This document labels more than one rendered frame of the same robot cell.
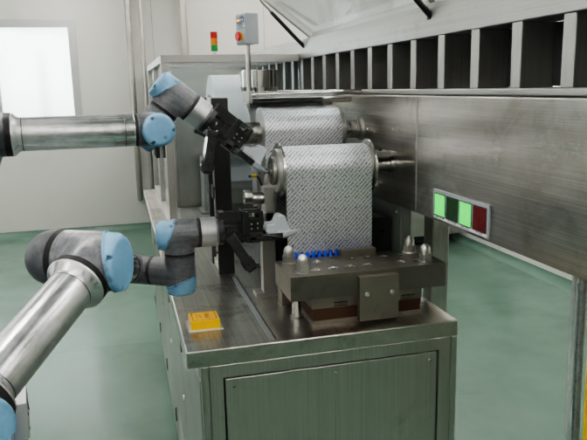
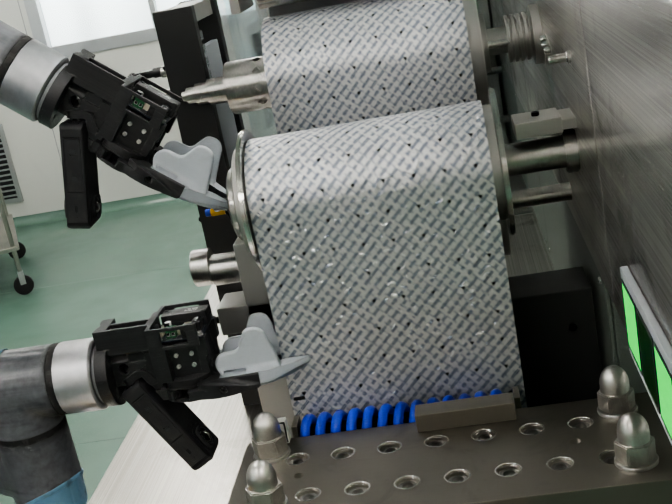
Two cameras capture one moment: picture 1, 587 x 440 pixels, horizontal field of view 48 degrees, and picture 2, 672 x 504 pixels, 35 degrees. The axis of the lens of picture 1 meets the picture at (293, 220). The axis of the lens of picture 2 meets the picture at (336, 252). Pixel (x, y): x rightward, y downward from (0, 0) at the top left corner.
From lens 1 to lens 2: 0.91 m
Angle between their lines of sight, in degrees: 23
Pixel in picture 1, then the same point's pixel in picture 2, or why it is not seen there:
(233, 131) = (115, 119)
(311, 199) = (332, 277)
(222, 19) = not seen: outside the picture
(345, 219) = (436, 320)
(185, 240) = (19, 407)
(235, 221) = (137, 350)
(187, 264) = (37, 460)
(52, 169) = not seen: hidden behind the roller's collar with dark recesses
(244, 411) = not seen: outside the picture
